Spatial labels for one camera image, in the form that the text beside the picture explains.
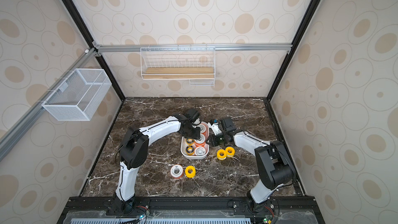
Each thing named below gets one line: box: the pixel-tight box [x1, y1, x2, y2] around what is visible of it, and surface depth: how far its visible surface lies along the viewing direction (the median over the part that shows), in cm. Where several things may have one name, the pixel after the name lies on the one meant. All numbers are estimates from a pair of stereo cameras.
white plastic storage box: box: [180, 121, 210, 160], surface depth 93 cm
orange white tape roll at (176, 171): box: [169, 163, 184, 179], surface depth 85 cm
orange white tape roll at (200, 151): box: [194, 146, 207, 157], surface depth 92 cm
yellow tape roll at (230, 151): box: [224, 146, 236, 158], surface depth 92 cm
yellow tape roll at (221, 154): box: [216, 148, 227, 161], surface depth 91 cm
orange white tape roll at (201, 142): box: [193, 133, 206, 147], surface depth 94 cm
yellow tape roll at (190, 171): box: [184, 164, 197, 178], surface depth 85 cm
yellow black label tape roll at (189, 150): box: [185, 145, 195, 156], surface depth 93 cm
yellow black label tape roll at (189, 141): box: [185, 137, 195, 146], surface depth 97 cm
